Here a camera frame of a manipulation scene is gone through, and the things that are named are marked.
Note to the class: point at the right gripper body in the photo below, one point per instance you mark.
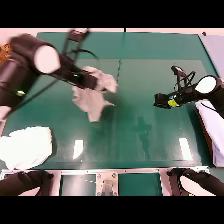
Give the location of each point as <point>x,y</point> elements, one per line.
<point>164,100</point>

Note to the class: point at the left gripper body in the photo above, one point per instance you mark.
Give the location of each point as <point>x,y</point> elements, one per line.
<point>85,79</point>

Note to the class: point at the pale pink garment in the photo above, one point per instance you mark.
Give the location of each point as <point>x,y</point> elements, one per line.
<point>93,101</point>

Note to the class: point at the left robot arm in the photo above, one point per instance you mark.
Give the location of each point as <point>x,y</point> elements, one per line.
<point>20,56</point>

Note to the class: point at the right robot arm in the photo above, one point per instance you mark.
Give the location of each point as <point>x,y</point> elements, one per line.
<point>213,87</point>

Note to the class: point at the pale lilac garment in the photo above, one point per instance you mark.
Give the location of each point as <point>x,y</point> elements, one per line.
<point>213,130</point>

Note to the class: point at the white garment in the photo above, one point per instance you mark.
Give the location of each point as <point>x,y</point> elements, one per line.
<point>25,146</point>

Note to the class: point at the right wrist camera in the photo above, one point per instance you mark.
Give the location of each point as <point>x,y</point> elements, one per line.
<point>180,74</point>

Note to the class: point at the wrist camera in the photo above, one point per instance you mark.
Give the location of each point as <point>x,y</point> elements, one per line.
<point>77,35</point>
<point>180,74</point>

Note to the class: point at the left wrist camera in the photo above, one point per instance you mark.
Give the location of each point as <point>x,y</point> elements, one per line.
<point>77,35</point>

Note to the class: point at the silver frame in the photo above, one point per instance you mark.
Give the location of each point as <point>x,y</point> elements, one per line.
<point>106,183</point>

